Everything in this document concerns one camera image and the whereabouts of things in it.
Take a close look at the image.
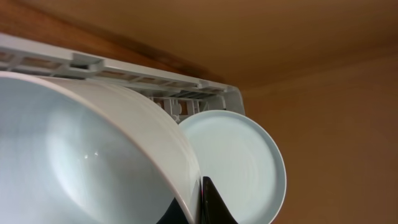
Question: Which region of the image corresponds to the light blue bowl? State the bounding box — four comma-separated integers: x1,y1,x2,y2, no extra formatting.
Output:
1,72,201,223

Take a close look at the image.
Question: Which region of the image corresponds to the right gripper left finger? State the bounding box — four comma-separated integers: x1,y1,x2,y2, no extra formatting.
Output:
156,198,188,224

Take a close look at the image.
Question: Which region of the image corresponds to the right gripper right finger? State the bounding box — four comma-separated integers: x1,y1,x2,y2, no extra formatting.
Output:
201,176,238,224

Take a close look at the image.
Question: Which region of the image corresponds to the light blue plate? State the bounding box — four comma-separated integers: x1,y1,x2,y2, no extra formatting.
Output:
179,110,287,224

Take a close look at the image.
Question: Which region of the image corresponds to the grey dishwasher rack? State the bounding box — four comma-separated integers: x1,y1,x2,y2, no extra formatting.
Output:
1,34,245,123

